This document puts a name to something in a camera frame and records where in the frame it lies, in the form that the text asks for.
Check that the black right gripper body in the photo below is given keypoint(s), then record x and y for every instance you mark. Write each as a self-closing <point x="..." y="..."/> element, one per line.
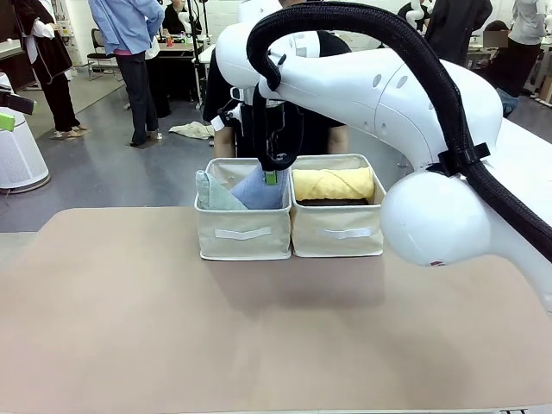
<point x="284" y="151"/>

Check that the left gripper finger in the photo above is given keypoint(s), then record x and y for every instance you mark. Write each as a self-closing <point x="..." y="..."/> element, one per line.
<point x="6" y="122"/>
<point x="15" y="103"/>

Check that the lavender blue cone-folded towel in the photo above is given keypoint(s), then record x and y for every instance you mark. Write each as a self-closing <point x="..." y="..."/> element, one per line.
<point x="259" y="196"/>

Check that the yellow towel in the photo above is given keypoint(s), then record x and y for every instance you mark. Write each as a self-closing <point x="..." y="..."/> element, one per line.
<point x="332" y="183"/>

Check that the pale teal triangle-folded towel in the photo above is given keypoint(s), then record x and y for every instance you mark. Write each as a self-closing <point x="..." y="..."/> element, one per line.
<point x="213" y="196"/>

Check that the dark grey towel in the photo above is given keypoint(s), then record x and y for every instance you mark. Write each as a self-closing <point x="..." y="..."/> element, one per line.
<point x="332" y="201"/>

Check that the person's right forearm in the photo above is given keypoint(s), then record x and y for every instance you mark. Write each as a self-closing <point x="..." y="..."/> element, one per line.
<point x="224" y="144"/>

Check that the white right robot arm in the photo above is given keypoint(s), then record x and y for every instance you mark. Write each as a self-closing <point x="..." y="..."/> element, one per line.
<point x="388" y="95"/>

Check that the person's left forearm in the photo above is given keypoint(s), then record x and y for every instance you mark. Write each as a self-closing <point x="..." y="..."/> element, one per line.
<point x="338" y="140"/>

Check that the person in black t-shirt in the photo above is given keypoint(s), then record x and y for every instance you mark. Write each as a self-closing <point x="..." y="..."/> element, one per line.
<point x="315" y="138"/>

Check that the wooden counter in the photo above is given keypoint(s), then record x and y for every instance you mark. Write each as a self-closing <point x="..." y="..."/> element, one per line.
<point x="13" y="64"/>

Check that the bystander in black vest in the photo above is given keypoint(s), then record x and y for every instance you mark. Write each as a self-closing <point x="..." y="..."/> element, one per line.
<point x="47" y="52"/>

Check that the cream fabric bin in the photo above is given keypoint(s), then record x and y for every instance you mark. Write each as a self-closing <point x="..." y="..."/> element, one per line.
<point x="340" y="241"/>
<point x="241" y="241"/>

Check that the cream cloth on floor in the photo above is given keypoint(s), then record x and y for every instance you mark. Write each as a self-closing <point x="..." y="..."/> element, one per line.
<point x="192" y="130"/>

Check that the black office chair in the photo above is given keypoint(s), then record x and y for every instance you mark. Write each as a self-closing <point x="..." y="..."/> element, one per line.
<point x="98" y="39"/>

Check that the black metal stand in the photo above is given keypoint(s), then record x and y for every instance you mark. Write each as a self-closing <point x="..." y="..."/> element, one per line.
<point x="197" y="64"/>

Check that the bystander in blue shirt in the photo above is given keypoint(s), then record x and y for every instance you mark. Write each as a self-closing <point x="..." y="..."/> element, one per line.
<point x="129" y="26"/>

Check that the seated bystander in black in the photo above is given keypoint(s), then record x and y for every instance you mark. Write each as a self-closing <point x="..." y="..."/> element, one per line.
<point x="174" y="19"/>

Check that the bystander with orange trousers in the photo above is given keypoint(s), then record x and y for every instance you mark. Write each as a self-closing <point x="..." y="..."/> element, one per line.
<point x="457" y="26"/>

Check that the seated dark-haired bystander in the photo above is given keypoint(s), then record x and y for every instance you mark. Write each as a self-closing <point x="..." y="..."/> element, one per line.
<point x="517" y="64"/>

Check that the bystander in grey shirt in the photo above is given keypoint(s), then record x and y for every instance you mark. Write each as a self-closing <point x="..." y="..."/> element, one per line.
<point x="532" y="21"/>

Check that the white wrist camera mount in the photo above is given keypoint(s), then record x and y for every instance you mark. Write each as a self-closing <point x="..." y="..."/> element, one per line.
<point x="226" y="116"/>

